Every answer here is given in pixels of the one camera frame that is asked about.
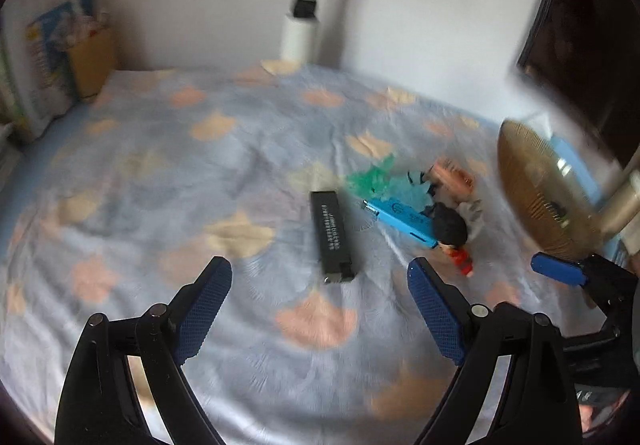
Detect black-haired figure red outfit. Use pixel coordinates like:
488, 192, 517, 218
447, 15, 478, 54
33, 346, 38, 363
432, 202, 474, 277

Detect black spiky figure piece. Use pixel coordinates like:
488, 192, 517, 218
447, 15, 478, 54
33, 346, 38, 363
407, 170, 437, 199

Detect teal translucent splash piece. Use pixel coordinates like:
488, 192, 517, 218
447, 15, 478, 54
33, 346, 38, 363
345, 155, 435, 212

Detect orange capybara card box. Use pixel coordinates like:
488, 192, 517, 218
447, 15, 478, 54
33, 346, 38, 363
428, 157, 475, 202

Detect black monitor screen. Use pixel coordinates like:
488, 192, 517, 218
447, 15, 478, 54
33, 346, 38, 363
516, 0, 639, 166

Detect patterned blue tablecloth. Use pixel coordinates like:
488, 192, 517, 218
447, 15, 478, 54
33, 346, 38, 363
1, 67, 603, 444

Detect upright books stack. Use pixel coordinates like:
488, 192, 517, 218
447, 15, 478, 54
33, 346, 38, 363
1, 0, 101, 142

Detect yellow pencil holder box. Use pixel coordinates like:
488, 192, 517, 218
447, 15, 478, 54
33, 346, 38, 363
66, 27, 118, 100

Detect white lamp pole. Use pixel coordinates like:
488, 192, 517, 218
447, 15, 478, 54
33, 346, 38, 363
280, 0, 319, 65

